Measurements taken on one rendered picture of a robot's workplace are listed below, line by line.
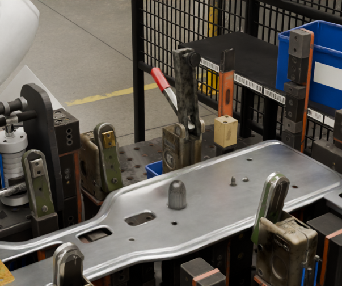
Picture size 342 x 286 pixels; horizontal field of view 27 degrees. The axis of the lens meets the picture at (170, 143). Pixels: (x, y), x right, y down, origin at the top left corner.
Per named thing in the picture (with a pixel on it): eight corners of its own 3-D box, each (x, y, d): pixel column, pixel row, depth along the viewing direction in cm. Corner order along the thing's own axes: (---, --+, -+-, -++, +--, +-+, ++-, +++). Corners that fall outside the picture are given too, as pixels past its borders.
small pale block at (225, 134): (218, 275, 156) (224, 124, 140) (209, 267, 158) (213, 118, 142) (231, 270, 158) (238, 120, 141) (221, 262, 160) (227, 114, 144)
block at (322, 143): (340, 287, 152) (356, 163, 139) (300, 260, 161) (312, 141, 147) (349, 282, 153) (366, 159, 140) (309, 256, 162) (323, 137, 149)
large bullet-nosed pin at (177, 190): (174, 219, 124) (174, 186, 121) (164, 211, 126) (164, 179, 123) (189, 213, 125) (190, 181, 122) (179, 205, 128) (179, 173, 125)
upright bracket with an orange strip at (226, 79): (216, 262, 160) (223, 51, 138) (212, 259, 161) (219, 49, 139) (226, 258, 162) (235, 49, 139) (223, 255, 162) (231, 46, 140)
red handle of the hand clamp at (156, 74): (184, 130, 137) (146, 67, 143) (180, 136, 138) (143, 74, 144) (202, 125, 139) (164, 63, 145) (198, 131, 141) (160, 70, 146)
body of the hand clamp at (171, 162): (178, 284, 153) (179, 138, 137) (160, 268, 158) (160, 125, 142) (200, 275, 156) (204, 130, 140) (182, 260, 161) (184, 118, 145)
